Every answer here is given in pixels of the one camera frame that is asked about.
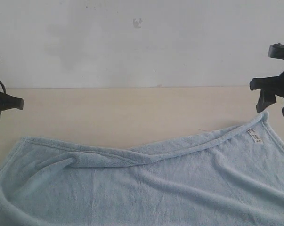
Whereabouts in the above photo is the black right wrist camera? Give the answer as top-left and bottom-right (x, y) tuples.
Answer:
(268, 43), (284, 60)

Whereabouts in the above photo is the light blue fluffy towel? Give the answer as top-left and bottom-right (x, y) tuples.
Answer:
(0, 112), (284, 226)

